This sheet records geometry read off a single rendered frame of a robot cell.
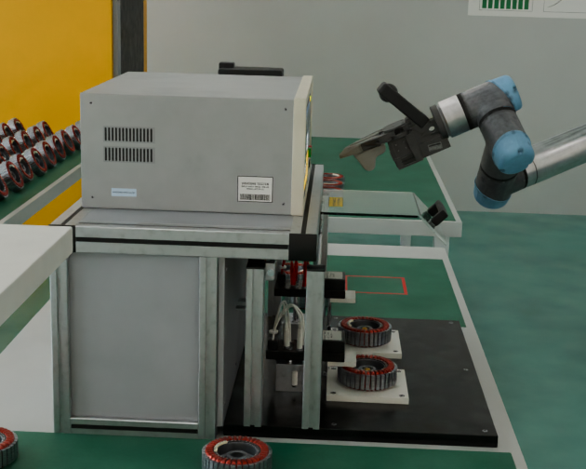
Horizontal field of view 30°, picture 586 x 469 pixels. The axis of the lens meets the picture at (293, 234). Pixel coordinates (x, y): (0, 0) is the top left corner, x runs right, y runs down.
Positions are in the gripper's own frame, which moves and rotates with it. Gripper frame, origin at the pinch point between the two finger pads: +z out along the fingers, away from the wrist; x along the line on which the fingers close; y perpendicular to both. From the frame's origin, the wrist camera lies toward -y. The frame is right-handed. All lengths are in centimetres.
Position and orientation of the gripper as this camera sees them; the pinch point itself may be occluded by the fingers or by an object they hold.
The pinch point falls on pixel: (343, 151)
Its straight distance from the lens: 216.6
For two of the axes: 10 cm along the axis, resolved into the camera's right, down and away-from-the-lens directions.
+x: 0.4, -2.3, 9.7
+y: 4.0, 9.0, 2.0
